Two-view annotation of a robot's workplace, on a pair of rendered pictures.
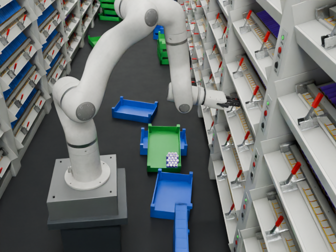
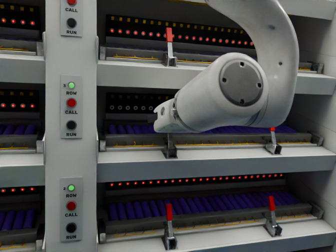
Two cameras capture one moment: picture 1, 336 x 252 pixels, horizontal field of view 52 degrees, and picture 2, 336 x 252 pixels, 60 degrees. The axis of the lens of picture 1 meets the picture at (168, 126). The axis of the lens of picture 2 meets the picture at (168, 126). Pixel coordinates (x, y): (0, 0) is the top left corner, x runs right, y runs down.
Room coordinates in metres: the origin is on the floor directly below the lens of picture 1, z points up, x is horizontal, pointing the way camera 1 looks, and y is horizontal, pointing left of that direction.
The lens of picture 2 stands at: (1.55, 0.33, 0.61)
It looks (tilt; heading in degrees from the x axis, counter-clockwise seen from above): 0 degrees down; 256
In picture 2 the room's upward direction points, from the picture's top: straight up
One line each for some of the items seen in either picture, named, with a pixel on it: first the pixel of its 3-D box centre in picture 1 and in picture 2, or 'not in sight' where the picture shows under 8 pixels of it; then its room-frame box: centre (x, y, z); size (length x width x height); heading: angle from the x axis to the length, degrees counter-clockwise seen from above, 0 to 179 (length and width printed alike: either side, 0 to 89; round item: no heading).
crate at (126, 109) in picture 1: (135, 109); not in sight; (2.25, 0.25, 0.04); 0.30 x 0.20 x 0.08; 78
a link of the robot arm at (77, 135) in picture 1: (74, 109); not in sight; (1.13, 0.36, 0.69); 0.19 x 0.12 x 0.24; 34
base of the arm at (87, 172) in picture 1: (85, 157); not in sight; (1.10, 0.33, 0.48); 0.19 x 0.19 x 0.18
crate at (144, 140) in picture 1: (163, 141); not in sight; (1.85, 0.03, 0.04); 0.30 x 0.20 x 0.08; 93
